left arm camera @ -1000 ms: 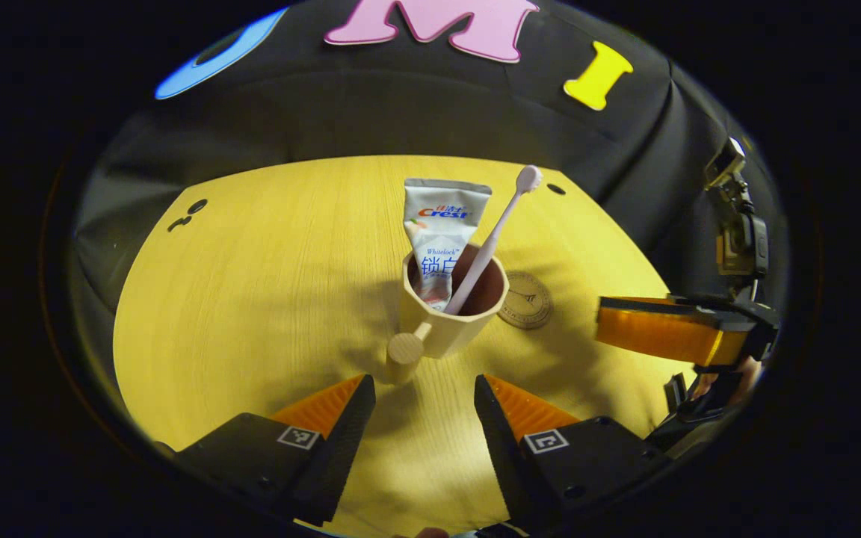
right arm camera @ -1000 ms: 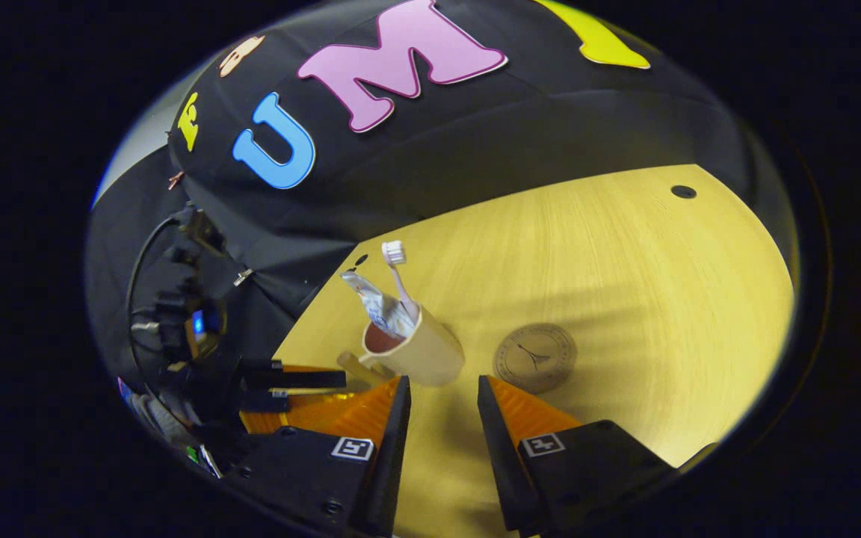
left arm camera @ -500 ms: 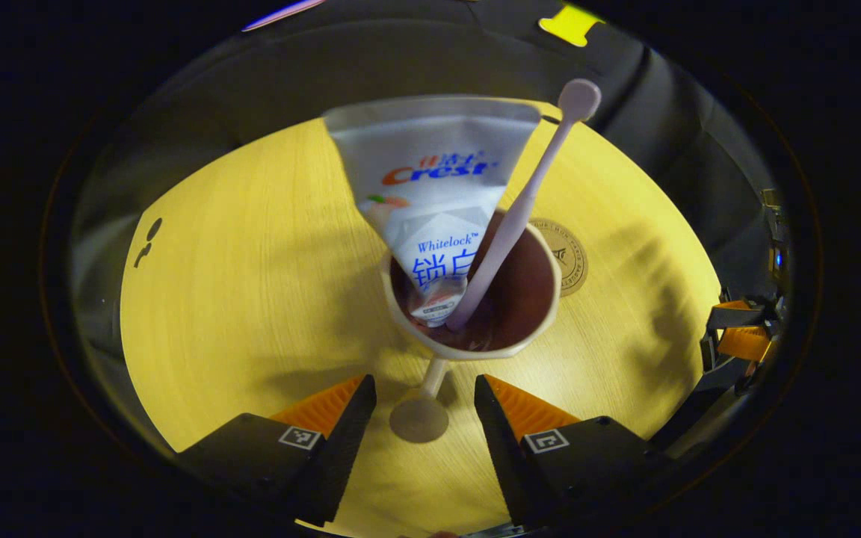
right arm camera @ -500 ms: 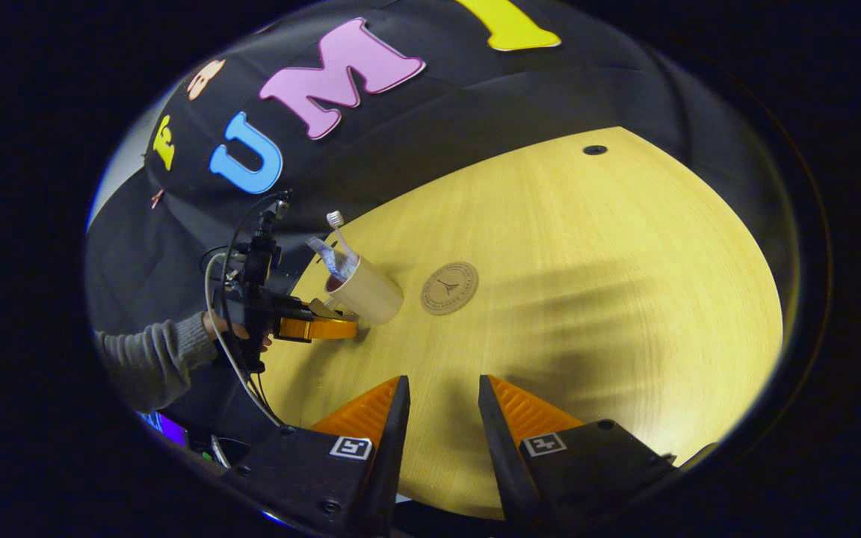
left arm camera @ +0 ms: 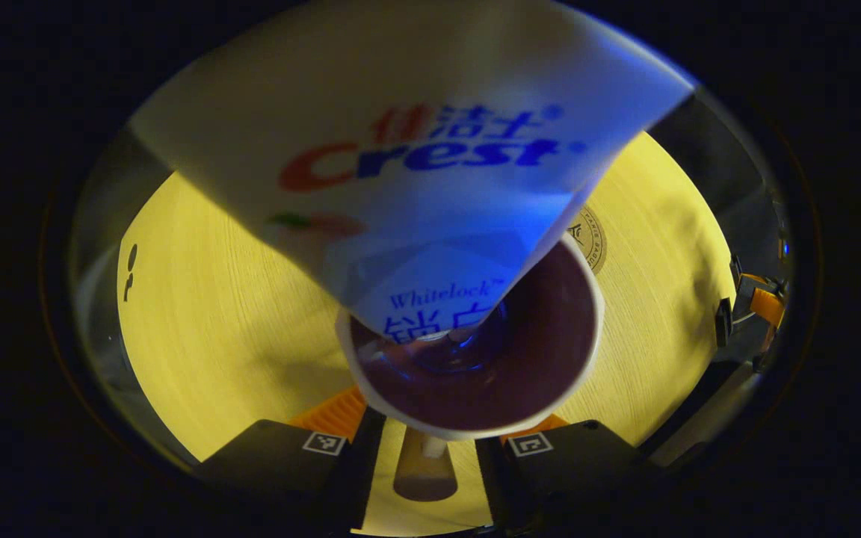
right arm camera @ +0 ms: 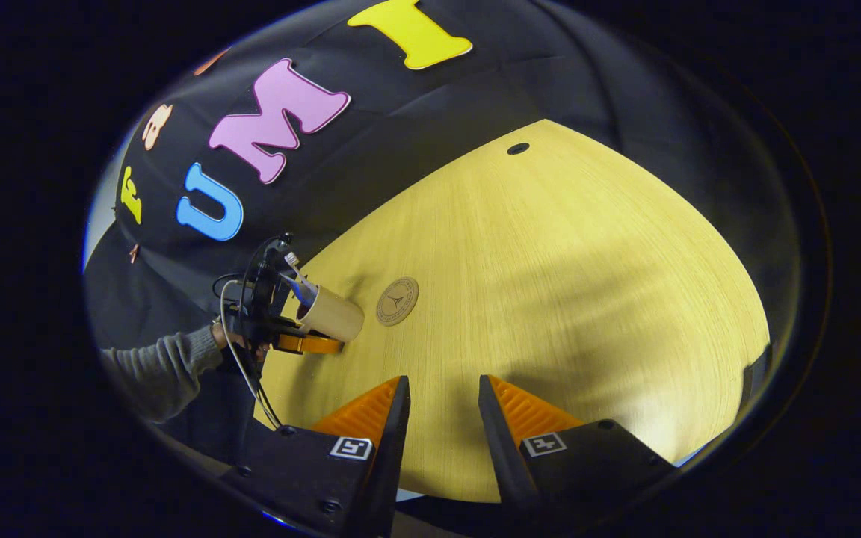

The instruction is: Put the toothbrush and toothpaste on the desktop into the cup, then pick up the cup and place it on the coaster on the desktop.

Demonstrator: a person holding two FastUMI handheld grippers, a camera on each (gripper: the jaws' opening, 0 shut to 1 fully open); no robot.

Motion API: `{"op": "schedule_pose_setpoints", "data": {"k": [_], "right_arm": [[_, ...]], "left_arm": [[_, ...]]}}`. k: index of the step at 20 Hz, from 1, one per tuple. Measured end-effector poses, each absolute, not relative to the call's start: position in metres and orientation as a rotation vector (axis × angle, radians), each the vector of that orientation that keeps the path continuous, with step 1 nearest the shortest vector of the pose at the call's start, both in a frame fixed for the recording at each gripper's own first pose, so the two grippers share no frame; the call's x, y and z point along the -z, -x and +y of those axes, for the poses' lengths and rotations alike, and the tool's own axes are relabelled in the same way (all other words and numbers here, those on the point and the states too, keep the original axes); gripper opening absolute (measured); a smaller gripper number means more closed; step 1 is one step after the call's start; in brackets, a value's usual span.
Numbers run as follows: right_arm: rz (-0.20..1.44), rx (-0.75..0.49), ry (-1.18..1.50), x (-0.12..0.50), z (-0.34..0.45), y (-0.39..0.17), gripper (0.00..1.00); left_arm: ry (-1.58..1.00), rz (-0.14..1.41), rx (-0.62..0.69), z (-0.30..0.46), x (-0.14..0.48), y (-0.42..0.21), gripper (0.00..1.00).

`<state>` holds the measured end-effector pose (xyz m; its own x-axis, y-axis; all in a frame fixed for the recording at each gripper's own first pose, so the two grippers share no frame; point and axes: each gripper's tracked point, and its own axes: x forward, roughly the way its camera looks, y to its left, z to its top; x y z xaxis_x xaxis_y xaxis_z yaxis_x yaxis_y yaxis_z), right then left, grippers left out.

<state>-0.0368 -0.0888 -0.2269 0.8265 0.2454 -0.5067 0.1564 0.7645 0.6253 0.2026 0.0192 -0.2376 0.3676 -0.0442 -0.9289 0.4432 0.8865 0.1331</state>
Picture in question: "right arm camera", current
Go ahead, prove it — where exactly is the round cork coaster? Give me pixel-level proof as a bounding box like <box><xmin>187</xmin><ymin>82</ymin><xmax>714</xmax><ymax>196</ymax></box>
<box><xmin>375</xmin><ymin>276</ymin><xmax>420</xmax><ymax>327</ymax></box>

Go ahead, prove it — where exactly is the black backdrop cloth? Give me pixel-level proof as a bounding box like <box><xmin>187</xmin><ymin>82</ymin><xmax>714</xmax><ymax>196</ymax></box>
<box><xmin>83</xmin><ymin>0</ymin><xmax>805</xmax><ymax>389</ymax></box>

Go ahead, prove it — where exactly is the wooden desktop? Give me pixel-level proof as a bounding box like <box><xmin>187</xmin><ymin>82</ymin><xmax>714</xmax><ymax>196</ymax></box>
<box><xmin>255</xmin><ymin>118</ymin><xmax>773</xmax><ymax>503</ymax></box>

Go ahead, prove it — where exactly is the white toothpaste tube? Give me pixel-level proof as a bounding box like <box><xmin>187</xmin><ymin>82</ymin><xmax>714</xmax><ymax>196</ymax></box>
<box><xmin>283</xmin><ymin>251</ymin><xmax>319</xmax><ymax>307</ymax></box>

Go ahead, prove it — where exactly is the beige cup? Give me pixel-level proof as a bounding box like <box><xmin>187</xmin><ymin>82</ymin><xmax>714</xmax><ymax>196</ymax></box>
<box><xmin>294</xmin><ymin>284</ymin><xmax>365</xmax><ymax>344</ymax></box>

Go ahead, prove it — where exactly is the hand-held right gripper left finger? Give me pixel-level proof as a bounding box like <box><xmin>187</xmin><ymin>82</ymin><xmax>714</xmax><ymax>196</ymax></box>
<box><xmin>221</xmin><ymin>375</ymin><xmax>412</xmax><ymax>538</ymax></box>

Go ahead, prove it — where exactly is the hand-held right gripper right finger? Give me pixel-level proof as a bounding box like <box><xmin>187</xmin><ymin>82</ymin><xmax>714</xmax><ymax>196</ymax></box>
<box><xmin>478</xmin><ymin>373</ymin><xmax>678</xmax><ymax>518</ymax></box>

